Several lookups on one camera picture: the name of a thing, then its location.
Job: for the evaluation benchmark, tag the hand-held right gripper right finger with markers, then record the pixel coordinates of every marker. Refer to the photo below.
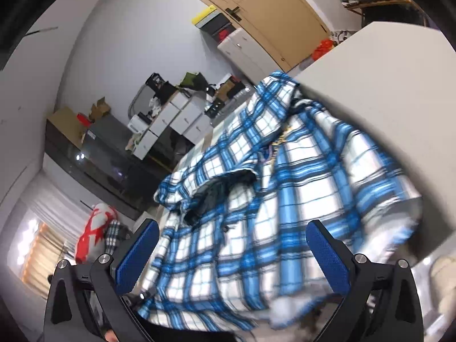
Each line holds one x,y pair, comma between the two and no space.
327,260

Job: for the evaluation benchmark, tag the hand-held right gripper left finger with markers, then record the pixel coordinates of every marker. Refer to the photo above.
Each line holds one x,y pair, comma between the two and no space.
137,256

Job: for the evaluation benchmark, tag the blue plaid shirt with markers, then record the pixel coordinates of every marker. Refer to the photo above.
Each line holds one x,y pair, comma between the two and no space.
285,203

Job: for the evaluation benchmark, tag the black white checkered cloth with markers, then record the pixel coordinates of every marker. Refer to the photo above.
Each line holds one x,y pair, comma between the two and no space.
115,235

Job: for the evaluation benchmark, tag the white curtain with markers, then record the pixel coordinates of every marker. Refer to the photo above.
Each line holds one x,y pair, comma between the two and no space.
46,203

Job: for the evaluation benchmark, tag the dark grey refrigerator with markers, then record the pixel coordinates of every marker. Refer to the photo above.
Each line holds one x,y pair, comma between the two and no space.
114,142

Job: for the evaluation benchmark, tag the cream cushion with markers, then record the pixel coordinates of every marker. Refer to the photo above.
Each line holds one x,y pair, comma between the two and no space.
443,288

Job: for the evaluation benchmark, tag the dark glass wardrobe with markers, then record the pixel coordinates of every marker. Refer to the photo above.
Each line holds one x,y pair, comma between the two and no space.
71,149

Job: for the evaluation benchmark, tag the white electric kettle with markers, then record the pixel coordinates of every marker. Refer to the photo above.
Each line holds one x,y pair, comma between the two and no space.
138,124

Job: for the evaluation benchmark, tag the white desk with drawers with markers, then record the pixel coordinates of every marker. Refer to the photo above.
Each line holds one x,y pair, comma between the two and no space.
171,121

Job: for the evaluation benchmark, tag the open cardboard box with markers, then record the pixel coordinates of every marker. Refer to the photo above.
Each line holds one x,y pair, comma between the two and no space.
99,108

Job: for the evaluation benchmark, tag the black storage box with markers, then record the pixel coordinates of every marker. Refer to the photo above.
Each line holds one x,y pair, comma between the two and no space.
213,109

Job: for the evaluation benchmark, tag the black round hat box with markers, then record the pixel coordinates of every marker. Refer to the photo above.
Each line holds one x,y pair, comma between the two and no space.
167,92

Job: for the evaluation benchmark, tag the black printed box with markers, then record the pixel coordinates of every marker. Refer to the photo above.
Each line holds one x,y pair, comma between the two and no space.
155,81

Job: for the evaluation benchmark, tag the brown open carton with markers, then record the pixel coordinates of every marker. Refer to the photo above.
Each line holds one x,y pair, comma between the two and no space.
224,89

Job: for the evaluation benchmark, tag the orange plastic bag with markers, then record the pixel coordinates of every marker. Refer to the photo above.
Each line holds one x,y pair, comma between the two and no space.
324,50

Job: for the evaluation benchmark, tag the white upright suitcase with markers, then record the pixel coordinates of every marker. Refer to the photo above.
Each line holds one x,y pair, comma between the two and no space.
242,55

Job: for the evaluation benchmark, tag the black white loose shoes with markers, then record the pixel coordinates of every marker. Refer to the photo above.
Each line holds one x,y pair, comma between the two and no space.
341,35

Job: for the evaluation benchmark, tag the red black shoe box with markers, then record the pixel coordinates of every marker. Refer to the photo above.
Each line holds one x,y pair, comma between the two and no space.
224,35

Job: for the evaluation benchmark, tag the yellow lid shoe box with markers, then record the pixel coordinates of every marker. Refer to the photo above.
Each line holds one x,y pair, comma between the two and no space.
205,16

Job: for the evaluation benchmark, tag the wooden door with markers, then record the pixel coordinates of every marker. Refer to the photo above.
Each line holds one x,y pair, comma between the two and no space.
267,3

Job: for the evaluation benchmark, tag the grey arched frame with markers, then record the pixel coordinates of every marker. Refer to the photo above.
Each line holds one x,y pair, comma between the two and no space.
137,96

